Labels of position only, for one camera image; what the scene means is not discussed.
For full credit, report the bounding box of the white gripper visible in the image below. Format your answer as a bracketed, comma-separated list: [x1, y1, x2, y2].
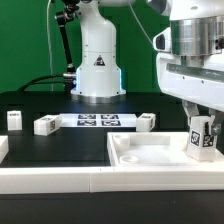
[156, 53, 224, 136]

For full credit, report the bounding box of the white square tabletop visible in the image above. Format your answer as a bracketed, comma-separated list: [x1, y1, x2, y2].
[107, 132, 224, 166]

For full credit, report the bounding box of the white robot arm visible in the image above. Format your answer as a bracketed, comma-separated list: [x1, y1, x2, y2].
[72, 0, 224, 135]

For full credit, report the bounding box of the white fiducial marker sheet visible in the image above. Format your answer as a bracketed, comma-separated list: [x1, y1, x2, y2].
[61, 113, 136, 127]

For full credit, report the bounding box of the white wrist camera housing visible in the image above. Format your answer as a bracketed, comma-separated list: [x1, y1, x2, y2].
[153, 28, 171, 52]

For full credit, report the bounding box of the grey cable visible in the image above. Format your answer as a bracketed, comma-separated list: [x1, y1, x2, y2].
[128, 0, 156, 41]

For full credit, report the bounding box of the black cable bundle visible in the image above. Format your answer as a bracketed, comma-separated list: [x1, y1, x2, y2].
[17, 73, 75, 93]

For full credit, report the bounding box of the white U-shaped fence wall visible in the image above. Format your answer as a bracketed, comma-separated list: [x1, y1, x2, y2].
[0, 134, 224, 195]

